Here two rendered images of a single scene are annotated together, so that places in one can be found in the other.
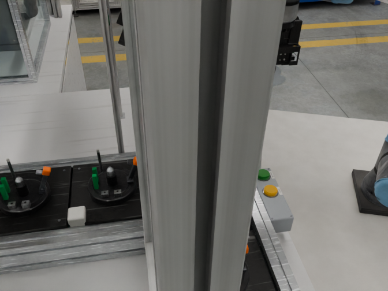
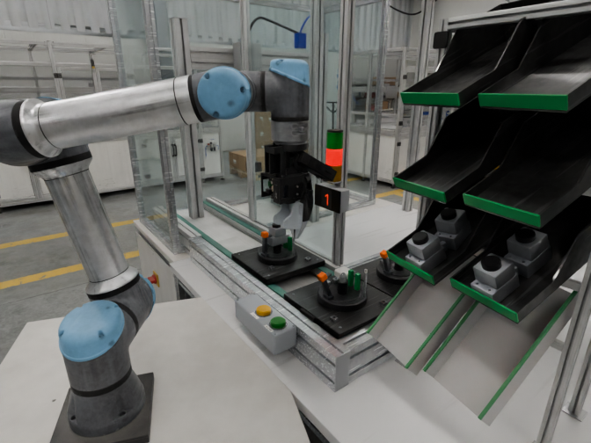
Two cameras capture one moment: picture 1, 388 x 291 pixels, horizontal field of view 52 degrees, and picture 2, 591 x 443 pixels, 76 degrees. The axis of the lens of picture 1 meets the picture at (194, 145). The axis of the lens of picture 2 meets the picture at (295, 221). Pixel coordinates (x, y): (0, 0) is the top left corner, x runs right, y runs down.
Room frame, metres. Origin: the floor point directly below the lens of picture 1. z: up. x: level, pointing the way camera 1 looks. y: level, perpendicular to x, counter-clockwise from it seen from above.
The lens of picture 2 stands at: (1.67, -0.53, 1.54)
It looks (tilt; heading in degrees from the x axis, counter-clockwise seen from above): 20 degrees down; 155
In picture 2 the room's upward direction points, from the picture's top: straight up
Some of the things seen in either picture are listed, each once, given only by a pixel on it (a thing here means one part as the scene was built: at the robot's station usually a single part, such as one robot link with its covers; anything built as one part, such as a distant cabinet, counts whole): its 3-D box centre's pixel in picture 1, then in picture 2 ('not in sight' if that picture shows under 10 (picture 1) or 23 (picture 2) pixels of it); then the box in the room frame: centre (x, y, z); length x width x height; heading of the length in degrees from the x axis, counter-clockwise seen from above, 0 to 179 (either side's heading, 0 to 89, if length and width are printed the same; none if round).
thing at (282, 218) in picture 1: (268, 198); (264, 321); (0.83, -0.23, 0.93); 0.21 x 0.07 x 0.06; 11
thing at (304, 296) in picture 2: not in sight; (343, 285); (0.87, 0.00, 1.01); 0.24 x 0.24 x 0.13; 11
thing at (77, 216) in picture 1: (111, 177); (399, 262); (0.82, 0.24, 1.01); 0.24 x 0.24 x 0.13; 11
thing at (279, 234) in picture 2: not in sight; (279, 232); (0.54, -0.06, 1.06); 0.08 x 0.04 x 0.07; 101
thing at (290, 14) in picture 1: (281, 9); (290, 132); (0.97, -0.21, 1.45); 0.08 x 0.08 x 0.05
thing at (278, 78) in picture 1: (274, 80); (285, 218); (0.95, -0.21, 1.27); 0.06 x 0.03 x 0.09; 101
